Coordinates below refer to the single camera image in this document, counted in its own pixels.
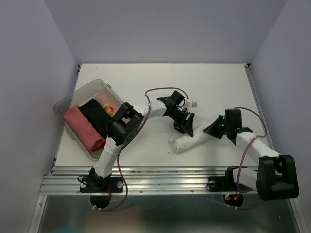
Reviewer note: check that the clear plastic storage bin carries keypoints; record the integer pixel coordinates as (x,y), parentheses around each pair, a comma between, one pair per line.
(79,98)

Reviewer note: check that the rolled black t-shirt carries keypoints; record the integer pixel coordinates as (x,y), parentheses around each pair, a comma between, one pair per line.
(97,117)

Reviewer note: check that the white printed t-shirt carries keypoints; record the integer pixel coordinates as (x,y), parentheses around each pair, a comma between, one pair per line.
(184,142)

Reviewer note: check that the aluminium mounting rail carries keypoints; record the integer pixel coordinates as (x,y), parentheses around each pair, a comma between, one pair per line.
(140,180)

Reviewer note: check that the rolled pink printed t-shirt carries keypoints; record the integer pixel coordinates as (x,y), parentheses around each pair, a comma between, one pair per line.
(108,102)

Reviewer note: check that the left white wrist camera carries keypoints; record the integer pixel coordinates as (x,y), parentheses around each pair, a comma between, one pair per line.
(190,104)

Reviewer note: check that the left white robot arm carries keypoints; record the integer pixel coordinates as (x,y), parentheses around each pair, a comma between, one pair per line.
(129,120)

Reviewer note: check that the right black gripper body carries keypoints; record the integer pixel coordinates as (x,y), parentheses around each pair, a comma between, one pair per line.
(227,125)

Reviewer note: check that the rolled red t-shirt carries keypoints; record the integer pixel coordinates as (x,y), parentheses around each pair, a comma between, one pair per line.
(86,133)

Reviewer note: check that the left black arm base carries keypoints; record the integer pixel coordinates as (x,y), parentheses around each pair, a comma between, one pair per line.
(106,185)

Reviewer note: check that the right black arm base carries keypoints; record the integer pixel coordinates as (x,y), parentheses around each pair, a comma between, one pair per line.
(227,182)

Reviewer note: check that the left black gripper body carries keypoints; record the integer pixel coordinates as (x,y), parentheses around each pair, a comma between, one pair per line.
(176,111)

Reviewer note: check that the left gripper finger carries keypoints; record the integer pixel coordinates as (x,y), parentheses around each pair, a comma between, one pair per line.
(181,125)
(190,122)

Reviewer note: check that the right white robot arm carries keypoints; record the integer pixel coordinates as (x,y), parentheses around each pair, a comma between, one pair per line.
(272,175)

